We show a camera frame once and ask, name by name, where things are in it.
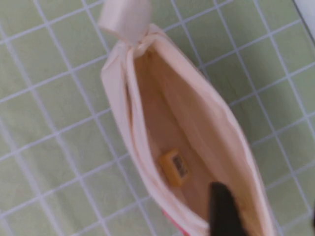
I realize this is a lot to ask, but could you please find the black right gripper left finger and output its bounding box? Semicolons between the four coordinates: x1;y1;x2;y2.
208;181;249;236

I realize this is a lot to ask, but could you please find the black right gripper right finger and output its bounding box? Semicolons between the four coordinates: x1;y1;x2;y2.
309;208;315;236

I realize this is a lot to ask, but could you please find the small yellow eraser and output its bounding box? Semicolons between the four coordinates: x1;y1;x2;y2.
158;147;189;188

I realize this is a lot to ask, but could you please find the cream fabric pencil case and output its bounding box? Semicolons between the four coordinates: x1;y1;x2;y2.
97;0;273;236

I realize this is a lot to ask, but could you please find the green grid cutting mat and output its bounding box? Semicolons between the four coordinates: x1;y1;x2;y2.
0;0;315;236

